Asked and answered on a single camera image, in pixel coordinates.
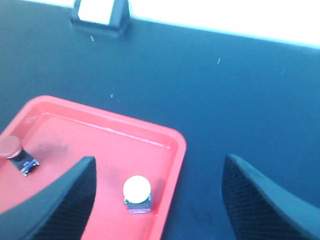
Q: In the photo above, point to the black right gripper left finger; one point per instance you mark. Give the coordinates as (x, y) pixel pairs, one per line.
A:
(59, 212)

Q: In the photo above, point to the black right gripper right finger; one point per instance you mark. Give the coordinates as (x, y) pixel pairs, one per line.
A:
(259, 209)

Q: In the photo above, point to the yellow mushroom push button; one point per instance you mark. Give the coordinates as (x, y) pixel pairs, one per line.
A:
(137, 195)

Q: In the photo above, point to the red mushroom push button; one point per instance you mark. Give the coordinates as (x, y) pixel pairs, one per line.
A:
(11, 149)

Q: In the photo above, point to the red plastic tray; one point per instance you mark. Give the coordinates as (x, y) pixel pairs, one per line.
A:
(58, 133)

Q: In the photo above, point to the black white power socket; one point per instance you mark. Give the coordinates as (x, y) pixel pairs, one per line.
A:
(110, 17)

